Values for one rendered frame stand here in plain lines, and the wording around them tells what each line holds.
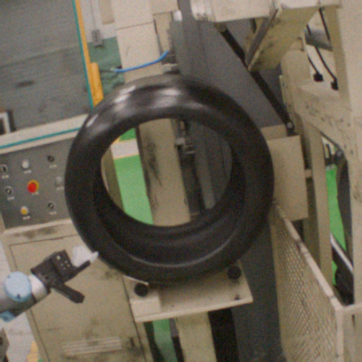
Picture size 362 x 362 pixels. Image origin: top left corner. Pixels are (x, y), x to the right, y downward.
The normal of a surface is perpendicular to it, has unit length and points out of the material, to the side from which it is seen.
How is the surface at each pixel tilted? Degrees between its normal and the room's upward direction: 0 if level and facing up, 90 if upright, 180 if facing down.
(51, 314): 90
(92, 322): 89
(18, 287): 51
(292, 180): 90
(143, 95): 43
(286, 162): 90
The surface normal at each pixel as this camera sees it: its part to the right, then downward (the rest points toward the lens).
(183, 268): 0.08, 0.45
